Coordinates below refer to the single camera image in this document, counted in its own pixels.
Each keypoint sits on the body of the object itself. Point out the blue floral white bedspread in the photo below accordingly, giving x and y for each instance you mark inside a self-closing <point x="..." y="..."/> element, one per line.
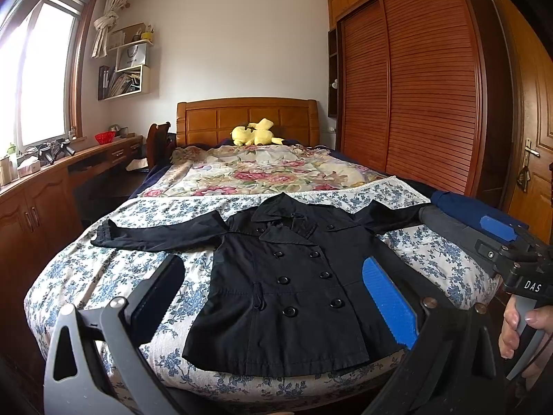
<point x="89" y="277"/>

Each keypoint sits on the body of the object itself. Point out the long wooden desk cabinet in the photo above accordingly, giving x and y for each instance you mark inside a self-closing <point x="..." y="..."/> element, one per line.
<point x="44" y="212"/>

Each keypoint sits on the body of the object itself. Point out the person's right hand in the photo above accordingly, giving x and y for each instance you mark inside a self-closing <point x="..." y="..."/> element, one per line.
<point x="539" y="319"/>

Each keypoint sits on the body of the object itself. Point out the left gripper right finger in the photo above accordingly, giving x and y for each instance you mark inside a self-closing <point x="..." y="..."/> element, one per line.
<point x="452" y="364"/>

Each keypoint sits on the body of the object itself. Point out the white wall shelf unit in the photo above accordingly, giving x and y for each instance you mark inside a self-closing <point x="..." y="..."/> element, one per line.
<point x="127" y="71"/>

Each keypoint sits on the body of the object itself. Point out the yellow plush toy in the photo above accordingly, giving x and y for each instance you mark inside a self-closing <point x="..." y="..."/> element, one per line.
<point x="255" y="134"/>

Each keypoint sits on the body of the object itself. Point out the folded navy blue garment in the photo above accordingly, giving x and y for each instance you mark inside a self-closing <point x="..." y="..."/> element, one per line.
<point x="469" y="211"/>

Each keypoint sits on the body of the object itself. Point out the wooden chair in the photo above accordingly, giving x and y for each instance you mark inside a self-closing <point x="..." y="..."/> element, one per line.
<point x="159" y="145"/>

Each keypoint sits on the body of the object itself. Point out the folded grey garment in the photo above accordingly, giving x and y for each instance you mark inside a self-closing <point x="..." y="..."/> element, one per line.
<point x="483" y="249"/>

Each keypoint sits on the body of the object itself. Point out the brass door handle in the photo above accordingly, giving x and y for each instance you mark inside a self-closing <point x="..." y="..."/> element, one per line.
<point x="524" y="175"/>

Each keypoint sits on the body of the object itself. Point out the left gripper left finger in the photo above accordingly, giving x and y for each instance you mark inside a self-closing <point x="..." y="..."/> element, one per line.
<point x="75" y="380"/>

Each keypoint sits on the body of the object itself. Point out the wooden bedroom door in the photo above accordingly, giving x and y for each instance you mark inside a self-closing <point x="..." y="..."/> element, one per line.
<point x="531" y="69"/>

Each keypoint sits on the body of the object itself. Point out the wooden bed headboard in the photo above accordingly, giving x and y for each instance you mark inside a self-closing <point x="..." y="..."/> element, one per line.
<point x="209" y="122"/>

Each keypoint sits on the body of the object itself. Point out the window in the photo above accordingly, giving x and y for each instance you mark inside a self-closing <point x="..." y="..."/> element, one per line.
<point x="41" y="75"/>

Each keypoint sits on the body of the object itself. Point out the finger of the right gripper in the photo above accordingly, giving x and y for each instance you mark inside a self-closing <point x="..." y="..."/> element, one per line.
<point x="497" y="228"/>

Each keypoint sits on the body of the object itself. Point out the tied cream curtain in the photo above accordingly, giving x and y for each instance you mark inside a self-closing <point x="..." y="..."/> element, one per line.
<point x="104" y="24"/>

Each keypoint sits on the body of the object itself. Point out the wooden louvred wardrobe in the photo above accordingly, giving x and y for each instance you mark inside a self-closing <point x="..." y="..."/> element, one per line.
<point x="422" y="89"/>

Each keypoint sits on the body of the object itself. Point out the black double-breasted coat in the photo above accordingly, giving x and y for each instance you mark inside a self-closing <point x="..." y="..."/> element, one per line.
<point x="286" y="295"/>

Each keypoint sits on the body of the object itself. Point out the pink floral quilt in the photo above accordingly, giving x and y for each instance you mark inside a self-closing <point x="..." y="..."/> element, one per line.
<point x="230" y="170"/>

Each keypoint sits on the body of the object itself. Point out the red bowl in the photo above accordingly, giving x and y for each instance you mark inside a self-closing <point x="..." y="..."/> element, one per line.
<point x="106" y="137"/>

